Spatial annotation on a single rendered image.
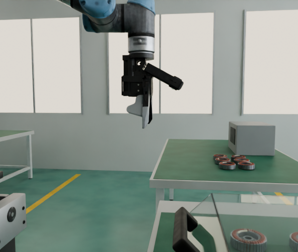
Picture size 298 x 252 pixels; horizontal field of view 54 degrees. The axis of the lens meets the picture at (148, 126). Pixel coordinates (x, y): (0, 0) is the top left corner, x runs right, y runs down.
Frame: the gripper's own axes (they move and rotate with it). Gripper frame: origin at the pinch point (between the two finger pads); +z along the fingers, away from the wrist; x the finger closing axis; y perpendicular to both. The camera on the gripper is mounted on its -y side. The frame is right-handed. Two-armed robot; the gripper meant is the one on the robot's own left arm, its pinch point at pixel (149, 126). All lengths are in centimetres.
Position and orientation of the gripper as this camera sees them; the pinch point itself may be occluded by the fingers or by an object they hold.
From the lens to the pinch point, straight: 82.7
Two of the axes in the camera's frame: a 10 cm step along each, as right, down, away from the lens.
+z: 0.0, 10.0, 0.9
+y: -10.0, -0.1, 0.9
